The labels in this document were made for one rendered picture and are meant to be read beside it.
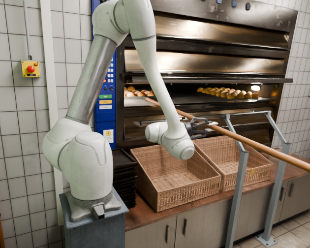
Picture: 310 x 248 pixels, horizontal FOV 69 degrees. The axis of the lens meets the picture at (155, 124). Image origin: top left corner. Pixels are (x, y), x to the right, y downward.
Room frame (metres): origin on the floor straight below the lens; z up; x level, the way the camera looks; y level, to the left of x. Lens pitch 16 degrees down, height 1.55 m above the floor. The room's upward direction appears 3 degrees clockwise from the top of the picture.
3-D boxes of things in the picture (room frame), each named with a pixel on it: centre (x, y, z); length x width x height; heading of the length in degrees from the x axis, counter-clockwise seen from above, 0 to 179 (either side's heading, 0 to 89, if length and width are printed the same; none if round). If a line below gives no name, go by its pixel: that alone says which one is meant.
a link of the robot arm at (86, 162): (0.78, 0.24, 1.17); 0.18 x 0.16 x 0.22; 48
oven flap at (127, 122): (2.12, -0.55, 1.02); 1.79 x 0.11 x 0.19; 118
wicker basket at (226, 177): (1.89, -0.69, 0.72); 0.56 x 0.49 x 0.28; 117
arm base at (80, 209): (0.75, 0.22, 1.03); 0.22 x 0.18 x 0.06; 29
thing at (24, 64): (1.38, 0.75, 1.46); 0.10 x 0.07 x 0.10; 118
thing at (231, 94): (2.79, -0.86, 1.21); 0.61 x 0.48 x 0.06; 28
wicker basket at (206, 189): (1.62, -0.16, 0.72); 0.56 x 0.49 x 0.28; 119
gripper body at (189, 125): (1.20, -0.19, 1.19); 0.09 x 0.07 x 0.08; 117
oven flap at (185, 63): (2.12, -0.55, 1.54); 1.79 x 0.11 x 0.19; 118
